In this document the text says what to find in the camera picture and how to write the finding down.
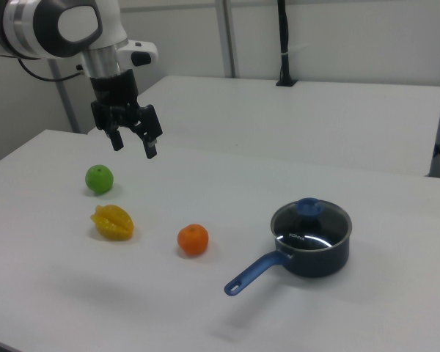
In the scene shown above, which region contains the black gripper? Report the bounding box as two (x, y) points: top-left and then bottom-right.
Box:
(89, 68), (164, 160)

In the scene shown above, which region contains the glass lid with blue knob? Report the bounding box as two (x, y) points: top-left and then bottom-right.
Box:
(271, 197), (353, 250)

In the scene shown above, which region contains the green toy apple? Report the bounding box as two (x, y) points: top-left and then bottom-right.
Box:
(84, 164), (115, 194)

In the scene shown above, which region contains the yellow toy starfruit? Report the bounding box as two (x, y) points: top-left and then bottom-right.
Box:
(89, 204), (135, 242)

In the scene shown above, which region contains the orange toy tangerine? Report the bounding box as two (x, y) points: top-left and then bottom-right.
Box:
(177, 223), (210, 257)

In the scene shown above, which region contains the white rear table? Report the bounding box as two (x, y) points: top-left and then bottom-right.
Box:
(87, 75), (440, 177)

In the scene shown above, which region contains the dark blue saucepan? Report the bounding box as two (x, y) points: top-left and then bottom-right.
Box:
(224, 199), (353, 297)

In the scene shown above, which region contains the grey metal frame post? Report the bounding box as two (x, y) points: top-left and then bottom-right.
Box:
(215, 0), (241, 78)
(46, 58), (82, 134)

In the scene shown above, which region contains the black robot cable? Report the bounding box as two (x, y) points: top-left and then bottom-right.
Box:
(17, 58), (86, 82)

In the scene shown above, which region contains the black camera stand pole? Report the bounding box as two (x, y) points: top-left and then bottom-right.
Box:
(275, 0), (298, 87)

